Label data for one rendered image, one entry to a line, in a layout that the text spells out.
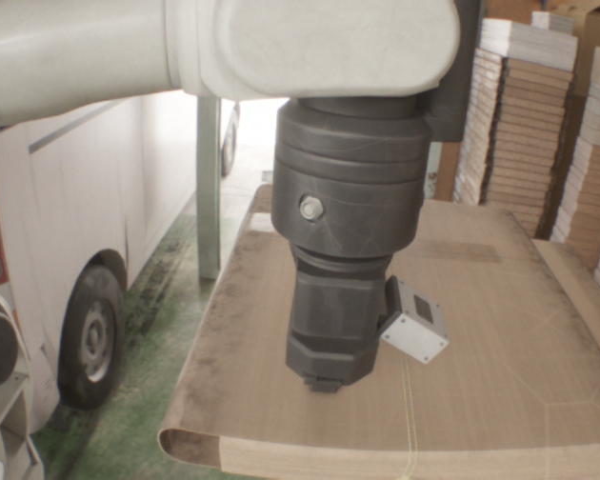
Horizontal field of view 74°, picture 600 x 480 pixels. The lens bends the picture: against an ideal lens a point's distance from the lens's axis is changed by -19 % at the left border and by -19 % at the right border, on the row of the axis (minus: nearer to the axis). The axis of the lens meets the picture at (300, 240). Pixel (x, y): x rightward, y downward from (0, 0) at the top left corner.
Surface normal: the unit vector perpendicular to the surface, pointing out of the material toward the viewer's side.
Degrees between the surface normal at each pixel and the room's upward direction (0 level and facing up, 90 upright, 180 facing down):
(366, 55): 90
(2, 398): 2
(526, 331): 0
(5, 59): 86
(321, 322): 90
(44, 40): 76
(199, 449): 0
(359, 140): 90
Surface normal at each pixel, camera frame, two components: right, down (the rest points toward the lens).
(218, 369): 0.07, -0.88
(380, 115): 0.28, 0.47
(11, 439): 0.51, -0.75
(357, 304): -0.07, 0.46
